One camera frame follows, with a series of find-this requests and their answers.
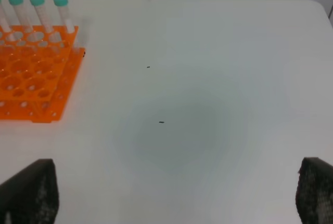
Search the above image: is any back row tube far right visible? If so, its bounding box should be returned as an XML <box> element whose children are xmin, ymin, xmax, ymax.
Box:
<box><xmin>53</xmin><ymin>0</ymin><xmax>75</xmax><ymax>34</ymax></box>

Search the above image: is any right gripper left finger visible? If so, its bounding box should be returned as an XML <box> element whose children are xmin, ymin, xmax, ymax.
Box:
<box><xmin>1</xmin><ymin>159</ymin><xmax>59</xmax><ymax>223</ymax></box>

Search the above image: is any row tube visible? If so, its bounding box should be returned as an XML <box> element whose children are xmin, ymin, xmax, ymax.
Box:
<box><xmin>0</xmin><ymin>0</ymin><xmax>16</xmax><ymax>42</ymax></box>
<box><xmin>30</xmin><ymin>0</ymin><xmax>62</xmax><ymax>44</ymax></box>
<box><xmin>53</xmin><ymin>0</ymin><xmax>75</xmax><ymax>34</ymax></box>
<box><xmin>8</xmin><ymin>0</ymin><xmax>33</xmax><ymax>33</ymax></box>

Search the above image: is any orange test tube rack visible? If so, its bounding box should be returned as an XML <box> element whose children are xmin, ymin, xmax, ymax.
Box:
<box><xmin>1</xmin><ymin>25</ymin><xmax>85</xmax><ymax>123</ymax></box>

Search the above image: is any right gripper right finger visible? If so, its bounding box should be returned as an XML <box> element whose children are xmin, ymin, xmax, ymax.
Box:
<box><xmin>296</xmin><ymin>157</ymin><xmax>332</xmax><ymax>224</ymax></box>

